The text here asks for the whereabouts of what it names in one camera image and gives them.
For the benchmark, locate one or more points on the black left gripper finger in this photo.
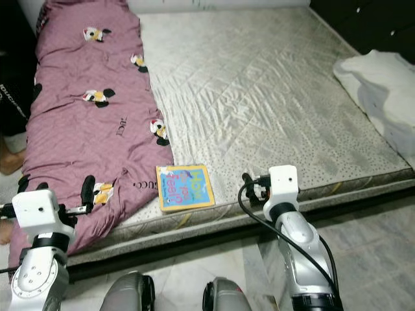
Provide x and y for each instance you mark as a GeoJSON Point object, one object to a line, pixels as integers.
{"type": "Point", "coordinates": [35, 188]}
{"type": "Point", "coordinates": [88, 192]}

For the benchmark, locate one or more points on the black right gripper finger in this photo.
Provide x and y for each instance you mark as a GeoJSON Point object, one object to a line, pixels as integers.
{"type": "Point", "coordinates": [248, 184]}

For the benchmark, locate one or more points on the white pillow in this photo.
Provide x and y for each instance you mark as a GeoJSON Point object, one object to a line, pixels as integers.
{"type": "Point", "coordinates": [382, 91]}

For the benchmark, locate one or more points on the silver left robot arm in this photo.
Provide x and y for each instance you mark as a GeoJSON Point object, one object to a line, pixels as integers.
{"type": "Point", "coordinates": [39, 278]}

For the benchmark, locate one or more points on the colourful children's book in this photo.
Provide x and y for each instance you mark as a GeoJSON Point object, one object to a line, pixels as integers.
{"type": "Point", "coordinates": [185, 188]}

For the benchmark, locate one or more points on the purple duck print blanket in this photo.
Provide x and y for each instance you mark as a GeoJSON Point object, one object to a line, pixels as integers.
{"type": "Point", "coordinates": [84, 123]}

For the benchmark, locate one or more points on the white quilted mattress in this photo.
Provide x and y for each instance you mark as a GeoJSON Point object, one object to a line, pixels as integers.
{"type": "Point", "coordinates": [253, 97]}

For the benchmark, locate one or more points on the person in black clothes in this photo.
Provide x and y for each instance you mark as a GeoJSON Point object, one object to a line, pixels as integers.
{"type": "Point", "coordinates": [13, 97]}

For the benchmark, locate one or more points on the robot left leg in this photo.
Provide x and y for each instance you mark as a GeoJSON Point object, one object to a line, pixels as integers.
{"type": "Point", "coordinates": [128, 295]}

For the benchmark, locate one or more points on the robot leg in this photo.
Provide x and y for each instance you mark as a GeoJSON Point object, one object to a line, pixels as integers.
{"type": "Point", "coordinates": [232, 297]}
{"type": "Point", "coordinates": [128, 295]}

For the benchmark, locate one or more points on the robot right leg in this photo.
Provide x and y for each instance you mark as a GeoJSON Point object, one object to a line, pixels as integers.
{"type": "Point", "coordinates": [232, 297]}

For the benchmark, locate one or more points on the black tufted headboard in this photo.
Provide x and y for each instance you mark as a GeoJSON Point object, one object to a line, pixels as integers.
{"type": "Point", "coordinates": [369, 23]}

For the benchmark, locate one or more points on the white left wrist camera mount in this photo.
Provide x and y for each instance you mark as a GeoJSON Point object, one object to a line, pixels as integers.
{"type": "Point", "coordinates": [39, 210]}

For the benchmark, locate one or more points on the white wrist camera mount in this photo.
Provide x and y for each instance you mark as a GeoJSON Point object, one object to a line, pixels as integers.
{"type": "Point", "coordinates": [284, 183]}
{"type": "Point", "coordinates": [39, 210]}

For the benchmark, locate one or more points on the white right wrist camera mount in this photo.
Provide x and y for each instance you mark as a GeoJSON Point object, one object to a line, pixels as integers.
{"type": "Point", "coordinates": [284, 183]}

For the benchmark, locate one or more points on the grey bed frame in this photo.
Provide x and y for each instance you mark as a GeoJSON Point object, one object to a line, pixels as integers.
{"type": "Point", "coordinates": [233, 228]}

